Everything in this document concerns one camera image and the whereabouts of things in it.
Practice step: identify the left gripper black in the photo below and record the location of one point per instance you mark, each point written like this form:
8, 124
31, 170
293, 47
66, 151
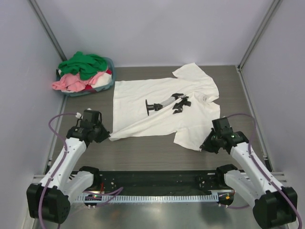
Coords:
105, 134

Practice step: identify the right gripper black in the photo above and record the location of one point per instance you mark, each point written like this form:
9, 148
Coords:
206, 145

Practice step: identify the white t-shirt robot print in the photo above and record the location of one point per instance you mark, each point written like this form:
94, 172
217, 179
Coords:
183, 105

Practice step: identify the teal laundry basket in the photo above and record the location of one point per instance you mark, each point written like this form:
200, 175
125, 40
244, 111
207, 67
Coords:
99, 89

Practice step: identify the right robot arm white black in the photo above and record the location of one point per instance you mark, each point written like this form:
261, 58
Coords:
273, 204

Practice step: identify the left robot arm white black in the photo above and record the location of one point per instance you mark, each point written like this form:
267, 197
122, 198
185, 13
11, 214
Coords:
51, 198

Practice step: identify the red t-shirt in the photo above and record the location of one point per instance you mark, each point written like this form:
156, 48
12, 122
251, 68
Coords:
88, 86

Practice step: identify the white t-shirt in basket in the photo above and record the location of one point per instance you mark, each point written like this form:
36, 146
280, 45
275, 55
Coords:
103, 80

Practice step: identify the pink t-shirt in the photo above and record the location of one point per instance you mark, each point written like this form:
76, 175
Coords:
71, 83

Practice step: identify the green t-shirt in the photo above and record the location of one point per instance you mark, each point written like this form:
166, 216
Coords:
86, 65

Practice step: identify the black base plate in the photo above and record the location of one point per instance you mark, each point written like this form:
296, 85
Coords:
197, 179

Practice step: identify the white slotted cable duct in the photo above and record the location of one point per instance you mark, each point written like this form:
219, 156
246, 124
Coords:
146, 199

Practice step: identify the left aluminium corner post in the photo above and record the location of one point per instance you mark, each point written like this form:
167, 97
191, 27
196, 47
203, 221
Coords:
39, 14

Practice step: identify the aluminium corner post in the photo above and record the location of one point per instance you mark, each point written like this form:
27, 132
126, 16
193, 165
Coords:
259, 32
39, 14

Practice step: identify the right aluminium corner post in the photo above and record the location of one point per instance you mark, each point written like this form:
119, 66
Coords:
259, 32

